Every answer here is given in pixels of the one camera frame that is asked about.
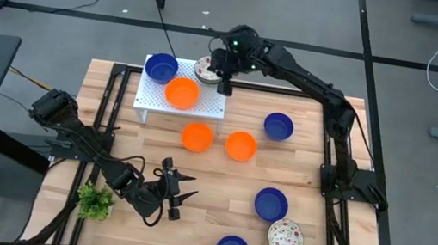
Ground white perforated metal rack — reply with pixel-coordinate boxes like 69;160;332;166
130;52;232;136

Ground green bowl with floral inside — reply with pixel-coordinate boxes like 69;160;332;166
265;216;308;245
191;53;226;87

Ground orange plastic mini bowl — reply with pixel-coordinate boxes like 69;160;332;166
178;120;217;156
161;74;203;113
222;128;261;164

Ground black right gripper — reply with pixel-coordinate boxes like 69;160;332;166
204;42;257;101

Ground black aluminium table frame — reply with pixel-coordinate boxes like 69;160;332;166
20;51;414;245

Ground small green potted plant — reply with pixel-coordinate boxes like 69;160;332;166
72;179;119;224

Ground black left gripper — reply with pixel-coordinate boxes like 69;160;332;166
127;152;203;224

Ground yellow cable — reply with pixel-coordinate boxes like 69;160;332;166
5;66;57;93

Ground black floor tape line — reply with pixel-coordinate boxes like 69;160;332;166
317;0;438;245
0;0;438;73

